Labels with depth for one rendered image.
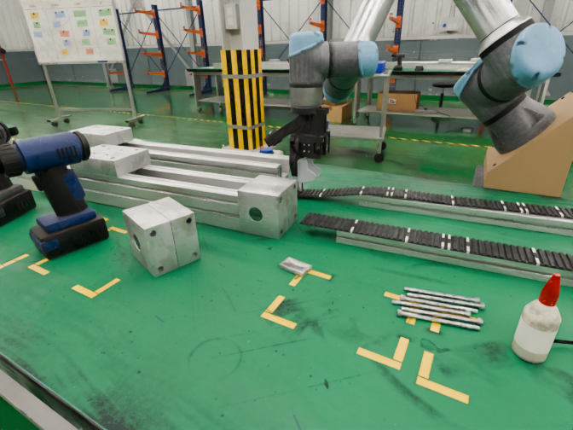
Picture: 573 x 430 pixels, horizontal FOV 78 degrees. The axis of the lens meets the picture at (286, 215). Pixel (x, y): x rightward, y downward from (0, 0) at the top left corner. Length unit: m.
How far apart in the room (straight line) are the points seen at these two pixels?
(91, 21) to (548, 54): 6.11
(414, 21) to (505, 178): 7.43
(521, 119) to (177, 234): 0.86
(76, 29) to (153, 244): 6.16
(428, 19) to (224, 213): 7.77
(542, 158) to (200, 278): 0.84
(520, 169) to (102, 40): 6.02
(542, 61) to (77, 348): 0.99
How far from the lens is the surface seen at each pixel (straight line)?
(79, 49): 6.71
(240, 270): 0.63
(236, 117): 4.17
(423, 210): 0.85
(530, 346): 0.53
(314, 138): 0.83
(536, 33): 0.97
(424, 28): 8.37
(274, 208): 0.68
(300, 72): 0.82
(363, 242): 0.69
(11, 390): 1.44
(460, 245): 0.68
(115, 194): 0.97
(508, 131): 1.08
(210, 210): 0.79
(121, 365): 0.52
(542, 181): 1.08
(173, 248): 0.64
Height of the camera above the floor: 1.13
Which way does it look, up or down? 26 degrees down
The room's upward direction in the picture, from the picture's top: 2 degrees counter-clockwise
